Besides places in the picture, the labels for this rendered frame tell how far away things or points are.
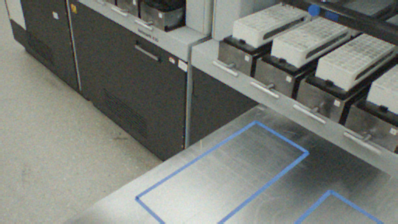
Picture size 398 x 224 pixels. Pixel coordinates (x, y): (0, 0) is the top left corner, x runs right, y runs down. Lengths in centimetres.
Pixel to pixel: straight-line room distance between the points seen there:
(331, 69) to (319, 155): 31
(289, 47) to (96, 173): 116
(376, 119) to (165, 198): 57
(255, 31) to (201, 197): 63
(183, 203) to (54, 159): 141
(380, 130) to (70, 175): 139
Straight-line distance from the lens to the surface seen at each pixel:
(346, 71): 111
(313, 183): 82
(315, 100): 114
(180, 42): 144
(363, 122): 110
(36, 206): 191
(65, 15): 216
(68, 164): 205
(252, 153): 85
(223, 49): 130
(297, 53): 117
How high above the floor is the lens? 138
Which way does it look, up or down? 37 degrees down
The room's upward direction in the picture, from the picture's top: 3 degrees clockwise
